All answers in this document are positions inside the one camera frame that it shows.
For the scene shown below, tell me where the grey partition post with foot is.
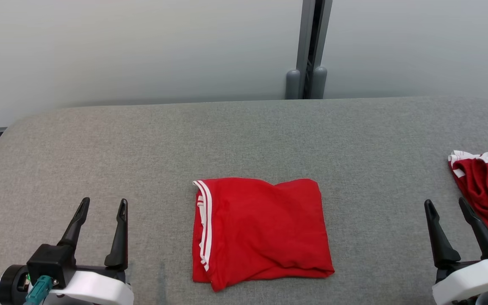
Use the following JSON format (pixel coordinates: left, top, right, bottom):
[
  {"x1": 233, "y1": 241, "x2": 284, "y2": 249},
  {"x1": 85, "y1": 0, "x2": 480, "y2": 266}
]
[
  {"x1": 311, "y1": 0, "x2": 333, "y2": 100},
  {"x1": 285, "y1": 0, "x2": 316, "y2": 100}
]

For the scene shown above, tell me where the teal left camera connector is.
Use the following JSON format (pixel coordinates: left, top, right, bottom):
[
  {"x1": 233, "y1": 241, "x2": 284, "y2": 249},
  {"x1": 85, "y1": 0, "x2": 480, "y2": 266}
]
[{"x1": 23, "y1": 275, "x2": 54, "y2": 305}]

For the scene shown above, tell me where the red basketball jersey white trim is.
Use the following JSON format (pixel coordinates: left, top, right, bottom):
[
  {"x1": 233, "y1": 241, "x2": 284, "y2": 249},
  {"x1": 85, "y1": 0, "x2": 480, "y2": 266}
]
[{"x1": 192, "y1": 177, "x2": 335, "y2": 293}]

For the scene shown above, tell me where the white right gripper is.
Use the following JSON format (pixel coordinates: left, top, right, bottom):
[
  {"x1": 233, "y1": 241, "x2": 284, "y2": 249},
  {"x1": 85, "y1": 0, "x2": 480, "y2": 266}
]
[{"x1": 424, "y1": 197, "x2": 488, "y2": 305}]

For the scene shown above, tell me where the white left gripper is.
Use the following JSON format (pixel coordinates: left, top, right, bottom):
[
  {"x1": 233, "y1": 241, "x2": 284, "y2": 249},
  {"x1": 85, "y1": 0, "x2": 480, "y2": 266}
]
[{"x1": 0, "y1": 197, "x2": 135, "y2": 305}]

